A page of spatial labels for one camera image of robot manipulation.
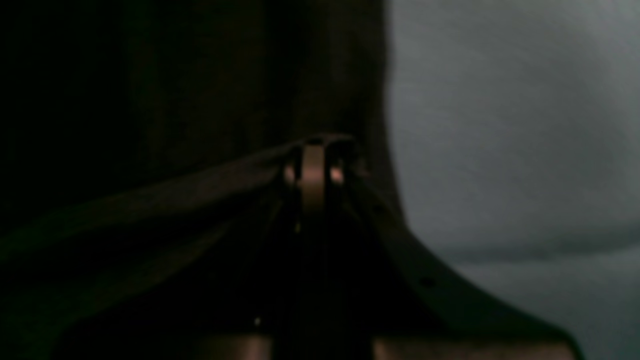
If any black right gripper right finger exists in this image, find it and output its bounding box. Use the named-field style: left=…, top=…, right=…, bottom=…
left=325, top=139, right=370, bottom=261

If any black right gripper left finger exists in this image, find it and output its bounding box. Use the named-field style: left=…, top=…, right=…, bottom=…
left=281, top=145, right=304, bottom=261

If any dark grey T-shirt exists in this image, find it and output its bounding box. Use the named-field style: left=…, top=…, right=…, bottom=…
left=1, top=0, right=402, bottom=360

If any teal table cloth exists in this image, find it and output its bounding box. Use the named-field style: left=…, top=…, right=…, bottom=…
left=389, top=0, right=640, bottom=360

